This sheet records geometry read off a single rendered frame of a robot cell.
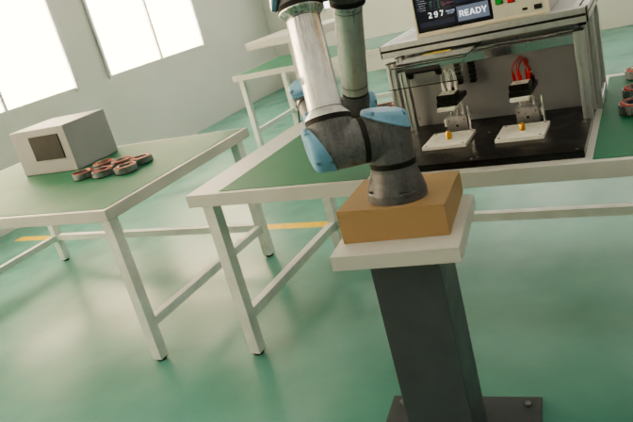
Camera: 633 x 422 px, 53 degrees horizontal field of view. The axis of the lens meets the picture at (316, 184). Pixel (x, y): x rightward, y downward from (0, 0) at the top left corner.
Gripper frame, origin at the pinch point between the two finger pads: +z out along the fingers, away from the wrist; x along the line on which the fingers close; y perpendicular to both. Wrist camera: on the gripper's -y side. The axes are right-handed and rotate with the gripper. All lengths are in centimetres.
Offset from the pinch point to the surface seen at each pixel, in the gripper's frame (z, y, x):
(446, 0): -18, -49, 32
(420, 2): -19, -49, 23
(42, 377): 55, 68, -167
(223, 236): 22, 16, -61
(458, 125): 19.0, -26.8, 28.1
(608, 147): 9, -2, 78
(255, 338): 62, 39, -61
